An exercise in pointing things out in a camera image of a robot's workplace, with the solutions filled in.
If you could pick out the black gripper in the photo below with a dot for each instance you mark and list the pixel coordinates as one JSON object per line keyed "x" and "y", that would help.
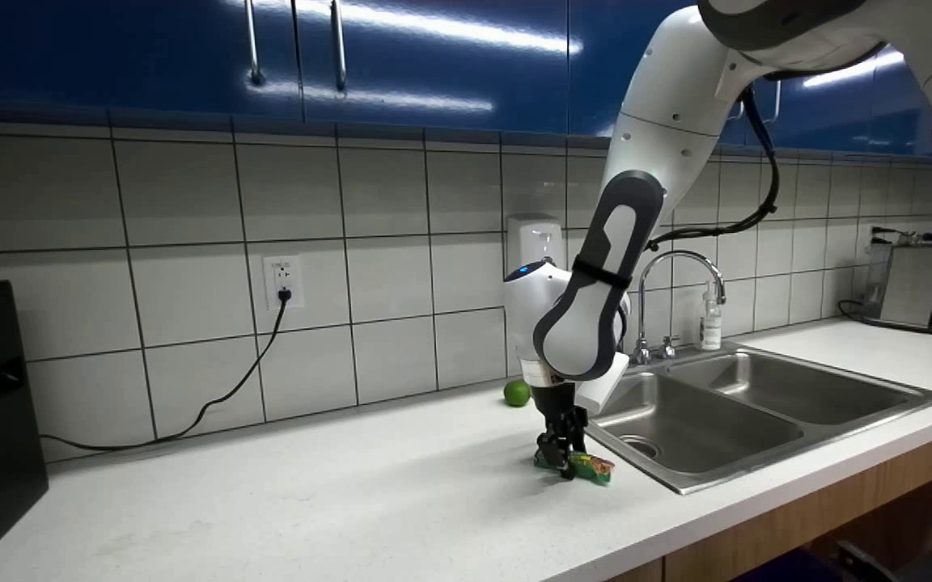
{"x": 560, "y": 408}

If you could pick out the green granola bar packet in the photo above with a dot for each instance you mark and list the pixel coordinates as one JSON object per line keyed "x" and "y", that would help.
{"x": 595, "y": 471}

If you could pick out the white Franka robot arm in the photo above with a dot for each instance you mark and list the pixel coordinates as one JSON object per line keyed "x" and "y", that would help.
{"x": 679, "y": 99}

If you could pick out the stainless steel double sink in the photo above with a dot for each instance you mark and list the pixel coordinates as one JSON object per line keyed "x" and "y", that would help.
{"x": 791, "y": 408}

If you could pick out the clear pump soap bottle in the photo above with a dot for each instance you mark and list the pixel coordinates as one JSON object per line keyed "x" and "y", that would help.
{"x": 713, "y": 329}

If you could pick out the chrome gooseneck faucet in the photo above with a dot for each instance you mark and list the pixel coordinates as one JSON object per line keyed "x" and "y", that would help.
{"x": 693, "y": 255}

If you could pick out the dark blue object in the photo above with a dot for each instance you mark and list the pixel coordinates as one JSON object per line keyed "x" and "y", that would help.
{"x": 784, "y": 566}

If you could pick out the wooden base cabinet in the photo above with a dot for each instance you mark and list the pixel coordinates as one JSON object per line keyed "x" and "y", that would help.
{"x": 810, "y": 518}

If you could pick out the silver countertop appliance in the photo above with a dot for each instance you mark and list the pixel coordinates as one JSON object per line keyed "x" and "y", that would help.
{"x": 921, "y": 286}

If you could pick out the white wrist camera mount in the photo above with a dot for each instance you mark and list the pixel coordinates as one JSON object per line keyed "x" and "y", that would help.
{"x": 610, "y": 384}

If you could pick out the white wall soap dispenser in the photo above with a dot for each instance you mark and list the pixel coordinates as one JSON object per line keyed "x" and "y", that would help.
{"x": 535, "y": 244}

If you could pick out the white wall outlet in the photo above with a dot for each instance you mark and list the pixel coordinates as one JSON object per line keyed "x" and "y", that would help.
{"x": 276, "y": 274}

